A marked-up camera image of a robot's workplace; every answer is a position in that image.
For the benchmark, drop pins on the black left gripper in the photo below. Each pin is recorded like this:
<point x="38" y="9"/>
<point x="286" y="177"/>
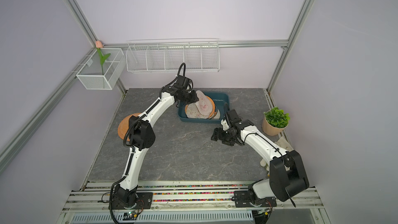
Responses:
<point x="195" y="98"/>

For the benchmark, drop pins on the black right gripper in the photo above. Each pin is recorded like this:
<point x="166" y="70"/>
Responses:
<point x="216" y="134"/>

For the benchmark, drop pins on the teal plastic storage box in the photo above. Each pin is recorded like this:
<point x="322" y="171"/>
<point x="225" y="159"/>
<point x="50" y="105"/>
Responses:
<point x="219" y="98"/>

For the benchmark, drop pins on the white pink floral coaster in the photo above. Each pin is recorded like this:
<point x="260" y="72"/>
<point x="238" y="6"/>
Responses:
<point x="192" y="112"/>

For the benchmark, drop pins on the pink striped bunny coaster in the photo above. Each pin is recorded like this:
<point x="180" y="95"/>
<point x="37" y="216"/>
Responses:
<point x="203" y="104"/>

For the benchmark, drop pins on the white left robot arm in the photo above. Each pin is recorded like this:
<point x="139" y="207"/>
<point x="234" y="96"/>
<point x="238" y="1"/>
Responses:
<point x="140" y="137"/>

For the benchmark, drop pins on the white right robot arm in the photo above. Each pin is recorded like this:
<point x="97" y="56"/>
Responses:
<point x="287" y="175"/>

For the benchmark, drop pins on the white mesh box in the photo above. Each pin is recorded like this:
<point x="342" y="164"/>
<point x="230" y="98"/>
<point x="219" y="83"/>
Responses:
<point x="90" y="74"/>

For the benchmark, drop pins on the green potted plant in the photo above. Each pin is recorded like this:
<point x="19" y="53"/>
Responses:
<point x="275" y="121"/>

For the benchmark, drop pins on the pink artificial tulip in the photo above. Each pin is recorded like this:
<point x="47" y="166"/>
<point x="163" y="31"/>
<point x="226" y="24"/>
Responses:
<point x="102" y="57"/>

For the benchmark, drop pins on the white wire basket shelf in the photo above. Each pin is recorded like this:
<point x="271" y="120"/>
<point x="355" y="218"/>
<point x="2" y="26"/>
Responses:
<point x="166" y="55"/>

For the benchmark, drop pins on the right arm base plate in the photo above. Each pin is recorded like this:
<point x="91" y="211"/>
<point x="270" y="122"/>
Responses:
<point x="247" y="198"/>

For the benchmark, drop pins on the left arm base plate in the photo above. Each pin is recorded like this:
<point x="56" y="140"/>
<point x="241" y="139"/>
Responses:
<point x="136" y="200"/>

